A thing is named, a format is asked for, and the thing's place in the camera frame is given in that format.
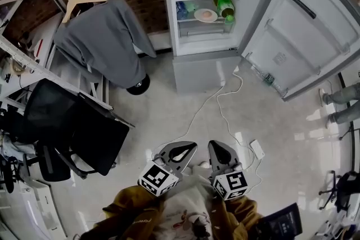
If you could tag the wooden clothes hanger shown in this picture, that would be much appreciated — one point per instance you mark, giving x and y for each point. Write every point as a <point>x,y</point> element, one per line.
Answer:
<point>76,2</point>

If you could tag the white round plate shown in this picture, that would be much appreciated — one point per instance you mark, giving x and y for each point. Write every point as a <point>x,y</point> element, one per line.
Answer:
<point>198,16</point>

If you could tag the person's right forearm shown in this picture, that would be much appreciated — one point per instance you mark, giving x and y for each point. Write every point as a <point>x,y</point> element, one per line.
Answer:
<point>242,213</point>

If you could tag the white refrigerator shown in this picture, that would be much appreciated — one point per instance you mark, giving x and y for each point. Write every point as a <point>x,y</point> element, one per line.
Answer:
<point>202,70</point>

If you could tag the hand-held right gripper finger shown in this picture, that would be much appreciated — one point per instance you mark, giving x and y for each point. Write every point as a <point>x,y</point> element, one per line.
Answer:
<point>213,154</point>
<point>232,156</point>

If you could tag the white metal rack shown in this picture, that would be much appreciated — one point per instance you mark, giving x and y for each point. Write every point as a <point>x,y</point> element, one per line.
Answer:
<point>42,73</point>

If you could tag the black mesh office chair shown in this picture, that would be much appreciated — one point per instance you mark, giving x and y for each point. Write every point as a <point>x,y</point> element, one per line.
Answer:
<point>92,137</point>

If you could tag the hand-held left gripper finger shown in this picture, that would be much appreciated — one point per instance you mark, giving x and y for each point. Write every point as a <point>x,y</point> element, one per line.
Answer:
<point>189,158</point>
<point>174,144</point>

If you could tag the green drink bottle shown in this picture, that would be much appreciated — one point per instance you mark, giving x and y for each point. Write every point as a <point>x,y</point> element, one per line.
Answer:
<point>225,4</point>

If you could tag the black rolling chair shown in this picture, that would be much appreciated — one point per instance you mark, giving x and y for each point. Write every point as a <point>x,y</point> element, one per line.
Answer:
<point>346,182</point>

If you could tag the person's white shoe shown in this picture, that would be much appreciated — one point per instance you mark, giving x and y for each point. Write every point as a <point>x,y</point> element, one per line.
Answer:
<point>202,165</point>

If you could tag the person's left forearm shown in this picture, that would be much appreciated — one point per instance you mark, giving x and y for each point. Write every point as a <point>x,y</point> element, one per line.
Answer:
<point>135,205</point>

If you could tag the brown egg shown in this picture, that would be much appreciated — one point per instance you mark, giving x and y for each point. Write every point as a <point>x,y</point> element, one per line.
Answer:
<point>207,14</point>

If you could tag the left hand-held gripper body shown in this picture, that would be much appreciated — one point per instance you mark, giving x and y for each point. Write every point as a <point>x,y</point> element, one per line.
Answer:
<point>159,178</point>

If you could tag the black round wheel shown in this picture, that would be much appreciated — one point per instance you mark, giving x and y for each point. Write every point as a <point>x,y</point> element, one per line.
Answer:
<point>139,87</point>

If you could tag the black screen device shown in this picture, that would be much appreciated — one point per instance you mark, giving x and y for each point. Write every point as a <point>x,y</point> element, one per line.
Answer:
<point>281,222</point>

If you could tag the white appliance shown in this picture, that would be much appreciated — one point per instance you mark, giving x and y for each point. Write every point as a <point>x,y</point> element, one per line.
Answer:
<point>28,213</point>

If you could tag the beige tape roll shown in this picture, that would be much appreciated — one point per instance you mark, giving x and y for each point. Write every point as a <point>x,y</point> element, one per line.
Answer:
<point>18,67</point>

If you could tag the blue water bottle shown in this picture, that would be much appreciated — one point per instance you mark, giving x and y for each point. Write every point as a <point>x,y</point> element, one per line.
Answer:
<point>181,9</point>

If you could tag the white power strip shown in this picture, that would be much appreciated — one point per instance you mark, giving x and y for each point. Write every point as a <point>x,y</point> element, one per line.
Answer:
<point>257,149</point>

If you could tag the clear water bottle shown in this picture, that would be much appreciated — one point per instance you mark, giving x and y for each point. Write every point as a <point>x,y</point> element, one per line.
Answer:
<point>269,79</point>

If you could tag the person's white printed shirt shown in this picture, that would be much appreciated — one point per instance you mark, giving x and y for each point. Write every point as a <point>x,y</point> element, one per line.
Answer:
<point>182,205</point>

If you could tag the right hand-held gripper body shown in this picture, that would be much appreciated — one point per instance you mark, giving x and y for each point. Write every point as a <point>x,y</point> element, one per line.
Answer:
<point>230,184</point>

